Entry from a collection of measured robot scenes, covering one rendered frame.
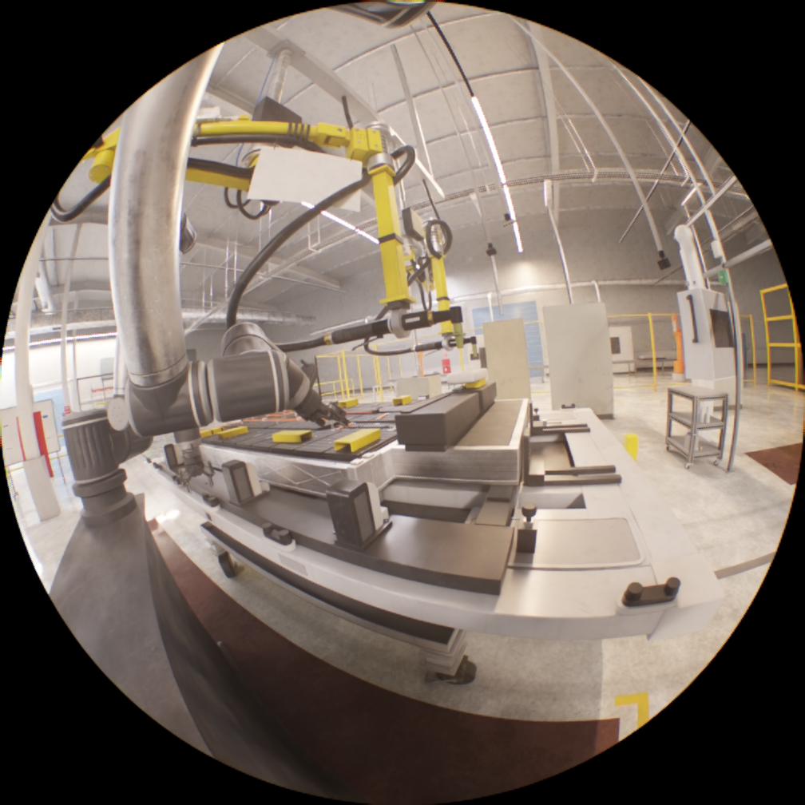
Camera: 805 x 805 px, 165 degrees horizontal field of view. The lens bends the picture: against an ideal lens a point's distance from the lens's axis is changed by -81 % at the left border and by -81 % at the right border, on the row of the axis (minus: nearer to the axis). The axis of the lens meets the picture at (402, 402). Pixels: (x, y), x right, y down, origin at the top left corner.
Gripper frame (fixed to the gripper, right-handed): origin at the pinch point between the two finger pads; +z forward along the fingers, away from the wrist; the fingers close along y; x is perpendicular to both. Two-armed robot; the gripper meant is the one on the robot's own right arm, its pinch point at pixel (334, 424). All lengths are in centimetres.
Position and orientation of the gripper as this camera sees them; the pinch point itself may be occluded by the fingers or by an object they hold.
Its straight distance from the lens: 80.9
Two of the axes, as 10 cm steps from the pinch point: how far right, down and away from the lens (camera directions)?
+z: 4.2, 5.1, 7.5
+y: 8.8, -0.5, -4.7
